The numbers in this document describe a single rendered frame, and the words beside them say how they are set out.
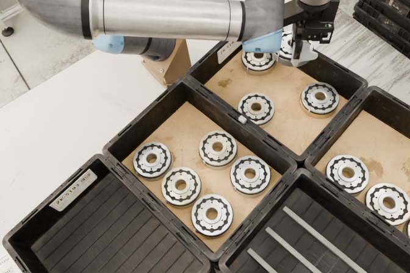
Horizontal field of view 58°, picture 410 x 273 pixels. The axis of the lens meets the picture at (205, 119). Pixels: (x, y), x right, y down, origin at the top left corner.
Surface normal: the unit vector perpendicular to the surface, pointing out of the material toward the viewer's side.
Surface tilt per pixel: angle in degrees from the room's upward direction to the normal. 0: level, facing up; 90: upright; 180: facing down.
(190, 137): 0
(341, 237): 0
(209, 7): 20
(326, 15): 90
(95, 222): 0
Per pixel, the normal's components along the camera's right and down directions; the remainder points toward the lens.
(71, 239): -0.10, -0.47
